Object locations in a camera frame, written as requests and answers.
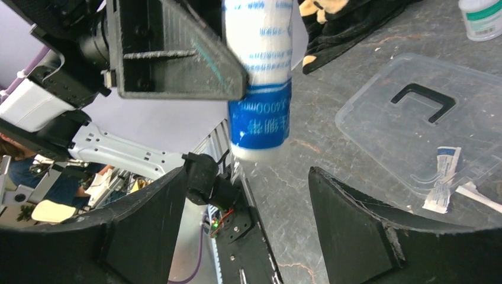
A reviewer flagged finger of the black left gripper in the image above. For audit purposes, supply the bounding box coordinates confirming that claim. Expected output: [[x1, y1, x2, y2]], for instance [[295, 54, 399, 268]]
[[105, 1, 248, 101]]

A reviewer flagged white bottle green label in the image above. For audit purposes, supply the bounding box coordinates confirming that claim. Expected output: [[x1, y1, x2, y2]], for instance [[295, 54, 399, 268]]
[[458, 0, 501, 42]]

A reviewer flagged black floral plush blanket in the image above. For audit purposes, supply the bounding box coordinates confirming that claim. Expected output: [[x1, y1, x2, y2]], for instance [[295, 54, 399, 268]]
[[298, 0, 415, 75]]

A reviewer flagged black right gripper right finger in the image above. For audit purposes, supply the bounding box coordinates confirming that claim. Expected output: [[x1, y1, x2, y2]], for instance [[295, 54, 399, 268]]
[[308, 167, 501, 283]]

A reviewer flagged blue white bandage roll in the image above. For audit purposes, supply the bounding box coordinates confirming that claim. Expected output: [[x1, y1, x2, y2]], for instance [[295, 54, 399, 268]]
[[223, 1, 294, 162]]

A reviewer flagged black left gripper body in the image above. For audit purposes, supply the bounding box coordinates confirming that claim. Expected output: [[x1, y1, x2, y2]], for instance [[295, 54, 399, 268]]
[[4, 1, 111, 109]]

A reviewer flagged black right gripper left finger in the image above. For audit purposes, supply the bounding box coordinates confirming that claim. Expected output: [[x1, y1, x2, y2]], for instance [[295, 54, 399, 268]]
[[1, 167, 188, 283]]

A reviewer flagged white blue wipe sachet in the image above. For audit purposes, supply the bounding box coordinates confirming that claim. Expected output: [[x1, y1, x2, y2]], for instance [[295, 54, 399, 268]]
[[422, 146, 462, 214]]

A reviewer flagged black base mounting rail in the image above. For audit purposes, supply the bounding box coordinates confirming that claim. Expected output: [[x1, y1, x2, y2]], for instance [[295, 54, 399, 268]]
[[184, 151, 284, 284]]

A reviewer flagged clear box lid black handle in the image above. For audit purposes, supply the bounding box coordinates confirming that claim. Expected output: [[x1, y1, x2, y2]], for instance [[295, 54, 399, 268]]
[[335, 53, 501, 207]]

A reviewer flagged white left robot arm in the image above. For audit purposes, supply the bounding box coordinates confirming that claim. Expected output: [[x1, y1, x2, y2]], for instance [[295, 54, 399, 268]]
[[1, 1, 248, 179]]

